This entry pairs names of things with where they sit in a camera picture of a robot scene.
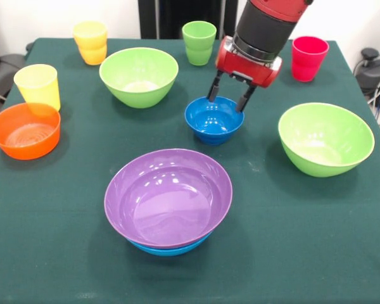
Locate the dark green table cloth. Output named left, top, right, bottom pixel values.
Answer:
left=0, top=37, right=380, bottom=304

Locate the green cup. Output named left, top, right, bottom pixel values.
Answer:
left=181, top=21, right=217, bottom=67

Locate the yellow orange cup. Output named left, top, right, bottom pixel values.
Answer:
left=72, top=20, right=108, bottom=66

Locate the green bowl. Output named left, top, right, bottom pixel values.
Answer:
left=277, top=102, right=376, bottom=178
left=99, top=47, right=179, bottom=109

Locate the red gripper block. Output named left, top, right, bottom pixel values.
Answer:
left=206, top=35, right=283, bottom=113

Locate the orange bowl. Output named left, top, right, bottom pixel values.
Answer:
left=0, top=102, right=61, bottom=161

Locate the large light blue bowl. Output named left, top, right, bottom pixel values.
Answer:
left=126, top=229, right=215, bottom=257

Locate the small dark blue bowl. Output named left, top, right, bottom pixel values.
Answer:
left=184, top=96, right=245, bottom=146

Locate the purple bowl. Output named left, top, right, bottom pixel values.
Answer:
left=103, top=148, right=234, bottom=249

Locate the red cup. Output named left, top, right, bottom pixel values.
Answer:
left=291, top=35, right=330, bottom=83

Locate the black panel with poles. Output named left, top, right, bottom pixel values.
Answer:
left=138, top=0, right=241, bottom=40

